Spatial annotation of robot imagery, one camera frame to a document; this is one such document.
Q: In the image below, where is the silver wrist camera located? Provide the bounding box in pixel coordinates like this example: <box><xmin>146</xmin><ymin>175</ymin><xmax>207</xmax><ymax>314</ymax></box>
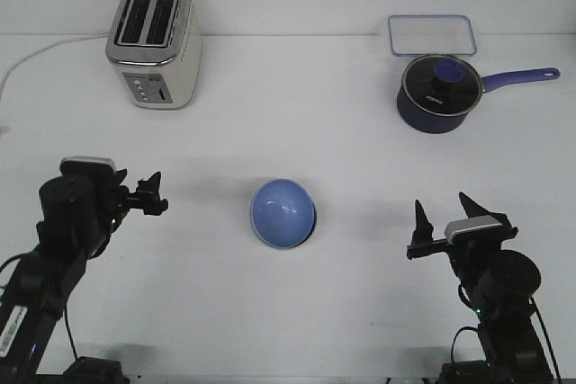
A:
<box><xmin>444</xmin><ymin>215</ymin><xmax>502</xmax><ymax>244</ymax></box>
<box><xmin>59</xmin><ymin>156</ymin><xmax>116</xmax><ymax>175</ymax></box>

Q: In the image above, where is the blue bowl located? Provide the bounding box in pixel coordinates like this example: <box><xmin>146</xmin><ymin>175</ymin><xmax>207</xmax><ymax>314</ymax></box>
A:
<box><xmin>249</xmin><ymin>179</ymin><xmax>317</xmax><ymax>250</ymax></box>

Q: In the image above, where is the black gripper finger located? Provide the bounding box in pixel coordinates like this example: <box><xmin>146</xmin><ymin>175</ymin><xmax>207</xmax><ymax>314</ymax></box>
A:
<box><xmin>458</xmin><ymin>192</ymin><xmax>495</xmax><ymax>223</ymax></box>
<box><xmin>135</xmin><ymin>172</ymin><xmax>161</xmax><ymax>202</ymax></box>
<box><xmin>410</xmin><ymin>200</ymin><xmax>434</xmax><ymax>246</ymax></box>

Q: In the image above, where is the white toaster power cord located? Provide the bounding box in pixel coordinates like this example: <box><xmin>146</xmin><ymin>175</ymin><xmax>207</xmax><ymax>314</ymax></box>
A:
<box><xmin>0</xmin><ymin>33</ymin><xmax>111</xmax><ymax>98</ymax></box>

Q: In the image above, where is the purple saucepan with handle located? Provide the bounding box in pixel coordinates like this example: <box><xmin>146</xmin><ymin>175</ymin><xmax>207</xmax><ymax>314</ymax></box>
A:
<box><xmin>397</xmin><ymin>67</ymin><xmax>561</xmax><ymax>134</ymax></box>

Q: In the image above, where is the green bowl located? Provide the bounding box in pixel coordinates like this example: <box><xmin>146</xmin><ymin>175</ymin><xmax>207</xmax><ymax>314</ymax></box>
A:
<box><xmin>251</xmin><ymin>203</ymin><xmax>319</xmax><ymax>253</ymax></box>

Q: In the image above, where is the clear blue-rimmed container lid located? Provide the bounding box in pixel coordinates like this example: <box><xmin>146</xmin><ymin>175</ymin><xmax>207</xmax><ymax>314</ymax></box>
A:
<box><xmin>388</xmin><ymin>14</ymin><xmax>477</xmax><ymax>57</ymax></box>

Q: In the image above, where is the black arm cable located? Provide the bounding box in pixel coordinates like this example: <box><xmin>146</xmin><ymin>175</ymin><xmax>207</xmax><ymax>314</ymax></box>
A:
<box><xmin>449</xmin><ymin>284</ymin><xmax>563</xmax><ymax>384</ymax></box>

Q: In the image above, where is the silver two-slot toaster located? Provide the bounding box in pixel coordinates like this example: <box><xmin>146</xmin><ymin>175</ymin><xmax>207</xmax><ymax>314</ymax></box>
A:
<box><xmin>105</xmin><ymin>0</ymin><xmax>203</xmax><ymax>110</ymax></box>

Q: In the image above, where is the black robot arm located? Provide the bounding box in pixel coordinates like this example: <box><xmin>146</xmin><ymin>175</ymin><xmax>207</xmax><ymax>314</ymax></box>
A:
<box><xmin>407</xmin><ymin>193</ymin><xmax>554</xmax><ymax>383</ymax></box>
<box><xmin>1</xmin><ymin>160</ymin><xmax>168</xmax><ymax>383</ymax></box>

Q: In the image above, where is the glass pot lid blue knob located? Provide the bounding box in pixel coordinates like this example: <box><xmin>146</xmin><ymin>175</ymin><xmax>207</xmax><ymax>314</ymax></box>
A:
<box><xmin>401</xmin><ymin>54</ymin><xmax>482</xmax><ymax>116</ymax></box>

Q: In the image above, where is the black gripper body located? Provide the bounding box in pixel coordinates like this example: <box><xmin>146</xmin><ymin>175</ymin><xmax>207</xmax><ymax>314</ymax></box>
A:
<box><xmin>406</xmin><ymin>216</ymin><xmax>517</xmax><ymax>285</ymax></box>
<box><xmin>89</xmin><ymin>169</ymin><xmax>168</xmax><ymax>240</ymax></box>

